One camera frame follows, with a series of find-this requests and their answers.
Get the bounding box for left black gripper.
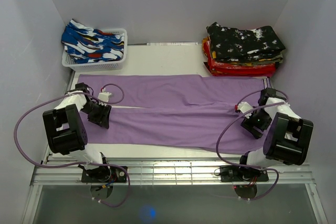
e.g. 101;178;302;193
80;101;112;129

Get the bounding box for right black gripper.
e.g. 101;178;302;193
240;106;272;139

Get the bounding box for purple trousers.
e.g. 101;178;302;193
78;75;266;154

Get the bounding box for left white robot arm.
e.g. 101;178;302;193
43;83;112;182

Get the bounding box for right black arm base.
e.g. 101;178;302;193
214;165;269;182

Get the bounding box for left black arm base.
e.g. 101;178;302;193
80;166;127;183

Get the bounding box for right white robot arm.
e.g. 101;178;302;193
235;88;313;180

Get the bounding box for red folded trousers stack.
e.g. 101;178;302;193
202;38;276;77

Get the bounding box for blue patterned trousers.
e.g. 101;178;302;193
61;19;124;64

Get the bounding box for black white patterned folded trousers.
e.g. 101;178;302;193
206;22;285;63

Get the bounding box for white plastic basket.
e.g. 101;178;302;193
61;28;128;72

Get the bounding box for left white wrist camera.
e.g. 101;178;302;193
98;89;113;103

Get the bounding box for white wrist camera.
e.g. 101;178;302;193
98;89;113;103
235;102;253;118

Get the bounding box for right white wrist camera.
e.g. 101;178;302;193
235;102;253;118

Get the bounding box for aluminium rail frame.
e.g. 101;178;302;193
23;146;335;223

